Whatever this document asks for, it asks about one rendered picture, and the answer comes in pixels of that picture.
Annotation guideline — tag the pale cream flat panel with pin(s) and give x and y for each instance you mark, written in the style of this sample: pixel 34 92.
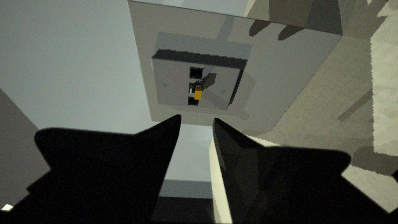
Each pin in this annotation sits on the pale cream flat panel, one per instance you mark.
pixel 250 70

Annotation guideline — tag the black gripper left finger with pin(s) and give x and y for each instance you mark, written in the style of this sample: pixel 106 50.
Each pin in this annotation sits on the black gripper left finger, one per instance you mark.
pixel 143 157

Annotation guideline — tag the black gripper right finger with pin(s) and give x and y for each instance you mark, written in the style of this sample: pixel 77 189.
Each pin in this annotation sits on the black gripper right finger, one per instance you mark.
pixel 248 168

